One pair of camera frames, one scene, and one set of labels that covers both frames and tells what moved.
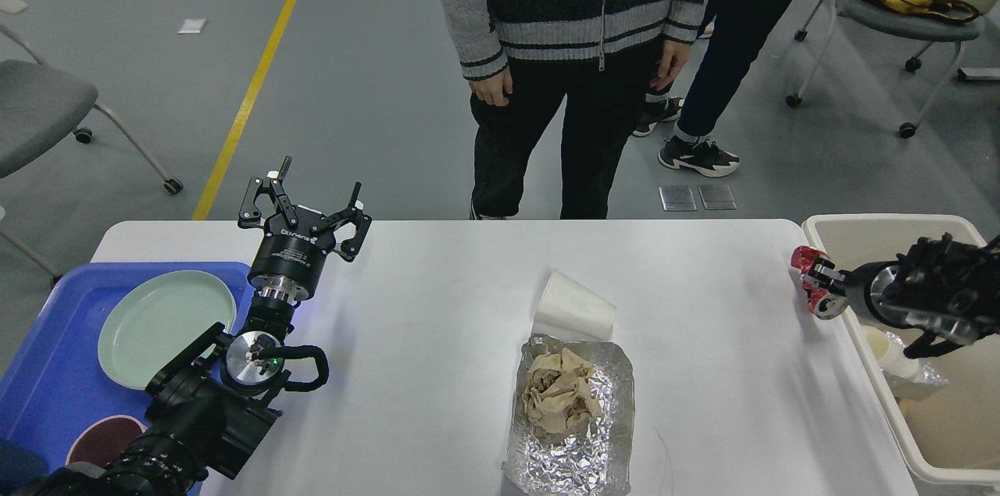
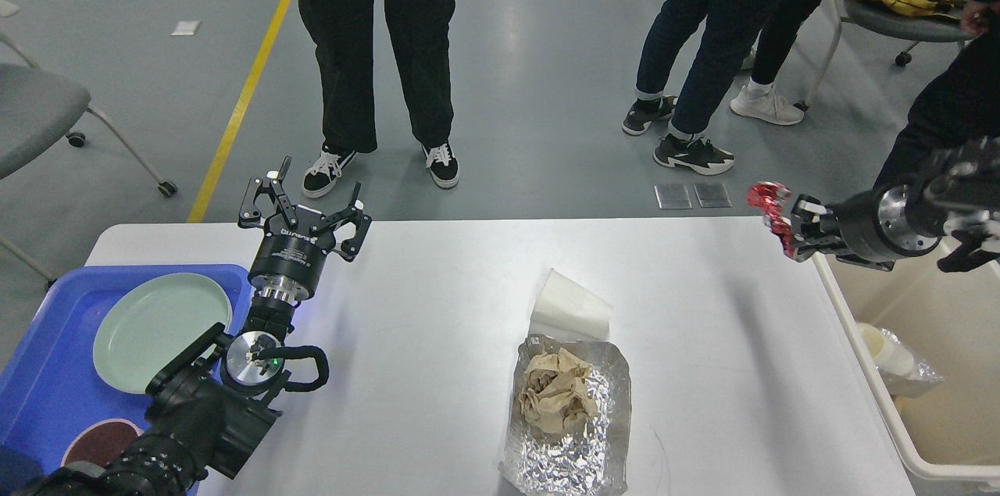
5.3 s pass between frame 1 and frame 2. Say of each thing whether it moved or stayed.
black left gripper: stayed
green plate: stayed
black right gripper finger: moved
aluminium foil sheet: stayed
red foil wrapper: moved
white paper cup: stayed
